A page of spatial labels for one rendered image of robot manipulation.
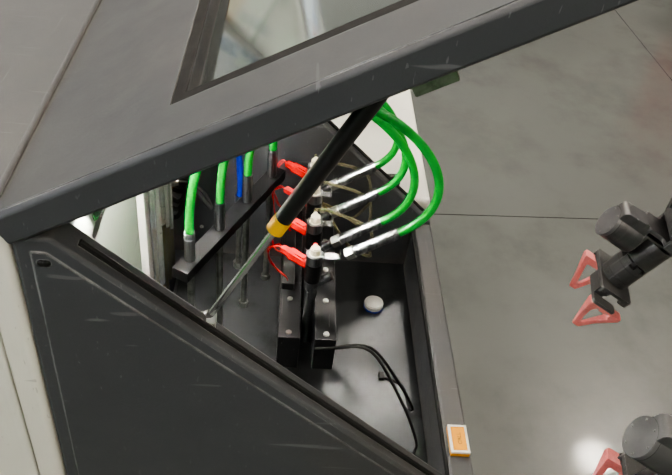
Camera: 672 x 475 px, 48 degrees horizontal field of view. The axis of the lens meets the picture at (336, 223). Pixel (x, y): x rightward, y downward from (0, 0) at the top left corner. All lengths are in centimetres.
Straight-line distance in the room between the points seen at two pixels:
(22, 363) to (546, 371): 205
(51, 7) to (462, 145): 276
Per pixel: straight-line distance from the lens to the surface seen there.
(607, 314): 138
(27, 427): 102
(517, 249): 311
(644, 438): 103
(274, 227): 75
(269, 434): 97
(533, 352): 273
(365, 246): 120
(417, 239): 155
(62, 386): 94
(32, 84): 91
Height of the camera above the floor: 195
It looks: 40 degrees down
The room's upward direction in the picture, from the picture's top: 8 degrees clockwise
